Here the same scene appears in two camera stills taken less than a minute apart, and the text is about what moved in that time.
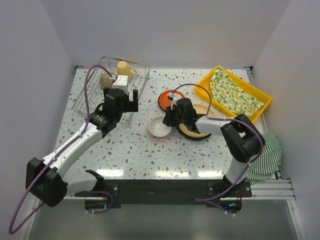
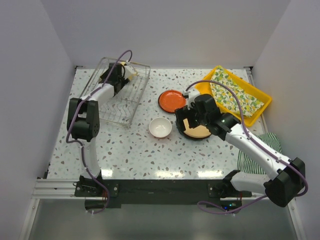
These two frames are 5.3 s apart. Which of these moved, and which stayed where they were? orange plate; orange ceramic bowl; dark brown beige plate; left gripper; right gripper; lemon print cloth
Moved: right gripper; left gripper
Stayed: lemon print cloth; orange plate; orange ceramic bowl; dark brown beige plate
